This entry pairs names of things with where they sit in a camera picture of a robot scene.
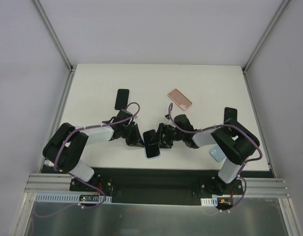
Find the left aluminium frame post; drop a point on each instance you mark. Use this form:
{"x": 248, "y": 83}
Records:
{"x": 52, "y": 34}

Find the aluminium front rail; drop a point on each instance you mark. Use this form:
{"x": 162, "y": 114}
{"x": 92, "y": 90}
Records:
{"x": 256, "y": 187}

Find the aluminium frame post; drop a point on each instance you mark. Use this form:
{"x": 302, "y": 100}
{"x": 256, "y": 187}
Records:
{"x": 52, "y": 34}
{"x": 266, "y": 34}

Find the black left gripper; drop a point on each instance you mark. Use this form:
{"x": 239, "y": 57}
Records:
{"x": 133, "y": 135}

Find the pink phone case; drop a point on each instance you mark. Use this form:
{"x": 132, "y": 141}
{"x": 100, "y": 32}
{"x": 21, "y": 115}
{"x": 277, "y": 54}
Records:
{"x": 180, "y": 99}

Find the right white cable duct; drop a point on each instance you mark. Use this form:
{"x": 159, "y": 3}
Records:
{"x": 216, "y": 201}

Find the black phone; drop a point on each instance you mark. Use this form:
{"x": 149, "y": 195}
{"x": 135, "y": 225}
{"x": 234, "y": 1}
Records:
{"x": 230, "y": 113}
{"x": 122, "y": 97}

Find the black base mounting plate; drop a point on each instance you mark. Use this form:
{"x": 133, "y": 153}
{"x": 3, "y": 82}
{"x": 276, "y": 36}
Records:
{"x": 154, "y": 186}

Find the right aluminium frame post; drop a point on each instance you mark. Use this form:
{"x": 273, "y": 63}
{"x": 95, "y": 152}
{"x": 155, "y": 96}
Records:
{"x": 266, "y": 34}

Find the left white cable duct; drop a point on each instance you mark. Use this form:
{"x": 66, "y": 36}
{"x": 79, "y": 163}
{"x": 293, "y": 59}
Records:
{"x": 72, "y": 198}

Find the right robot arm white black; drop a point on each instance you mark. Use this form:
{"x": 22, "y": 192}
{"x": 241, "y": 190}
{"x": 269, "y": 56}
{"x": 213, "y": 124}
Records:
{"x": 234, "y": 140}

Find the white cable duct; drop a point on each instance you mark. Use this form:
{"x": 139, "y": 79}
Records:
{"x": 216, "y": 201}
{"x": 72, "y": 198}

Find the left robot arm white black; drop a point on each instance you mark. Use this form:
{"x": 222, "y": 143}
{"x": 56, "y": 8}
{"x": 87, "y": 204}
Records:
{"x": 66, "y": 146}

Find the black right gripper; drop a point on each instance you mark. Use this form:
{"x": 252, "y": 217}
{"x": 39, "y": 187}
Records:
{"x": 164, "y": 135}

